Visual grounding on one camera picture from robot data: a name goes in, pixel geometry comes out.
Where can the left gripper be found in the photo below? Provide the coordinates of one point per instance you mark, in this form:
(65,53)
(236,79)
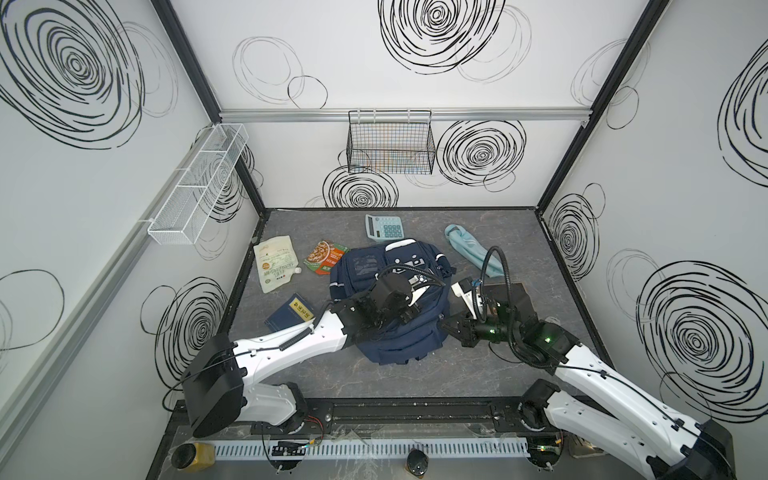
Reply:
(411,297)

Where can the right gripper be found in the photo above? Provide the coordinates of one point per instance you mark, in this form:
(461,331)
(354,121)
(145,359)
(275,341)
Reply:
(469,327)

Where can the navy blue student backpack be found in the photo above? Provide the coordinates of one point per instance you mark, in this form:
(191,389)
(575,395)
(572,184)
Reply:
(429,273)

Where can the brown scroll cover book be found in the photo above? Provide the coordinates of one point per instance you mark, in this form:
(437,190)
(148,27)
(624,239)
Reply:
(519,297)

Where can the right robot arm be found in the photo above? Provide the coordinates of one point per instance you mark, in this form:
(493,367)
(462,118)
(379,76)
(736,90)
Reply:
(626,422)

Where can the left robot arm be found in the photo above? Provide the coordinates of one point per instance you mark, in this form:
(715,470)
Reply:
(226,381)

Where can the teal calculator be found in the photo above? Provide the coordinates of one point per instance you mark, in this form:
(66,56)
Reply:
(383,228)

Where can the orange green snack packet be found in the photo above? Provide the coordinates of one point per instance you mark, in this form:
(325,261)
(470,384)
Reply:
(324,257)

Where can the light blue fabric pouch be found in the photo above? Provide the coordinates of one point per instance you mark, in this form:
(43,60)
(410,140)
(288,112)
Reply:
(469,247)

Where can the navy blue small book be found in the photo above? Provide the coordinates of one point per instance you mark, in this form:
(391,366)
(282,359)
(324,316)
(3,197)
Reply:
(295,311)

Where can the white cream food pouch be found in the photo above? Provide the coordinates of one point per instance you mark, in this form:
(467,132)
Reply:
(276,262)

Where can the black round knob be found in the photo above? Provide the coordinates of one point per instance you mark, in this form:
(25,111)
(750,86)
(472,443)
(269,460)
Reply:
(417,463)

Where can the yellow black cylinder object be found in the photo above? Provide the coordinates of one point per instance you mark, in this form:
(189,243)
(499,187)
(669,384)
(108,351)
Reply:
(193,457)

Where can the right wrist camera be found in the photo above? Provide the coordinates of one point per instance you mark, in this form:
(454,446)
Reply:
(468,292)

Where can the black wire wall basket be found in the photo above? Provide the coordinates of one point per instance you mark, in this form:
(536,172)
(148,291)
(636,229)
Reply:
(390,141)

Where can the white wire wall shelf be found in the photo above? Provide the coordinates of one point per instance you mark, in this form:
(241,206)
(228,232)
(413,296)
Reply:
(206,190)

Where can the white slotted cable duct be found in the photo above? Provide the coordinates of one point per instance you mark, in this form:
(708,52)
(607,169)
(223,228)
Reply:
(353,449)

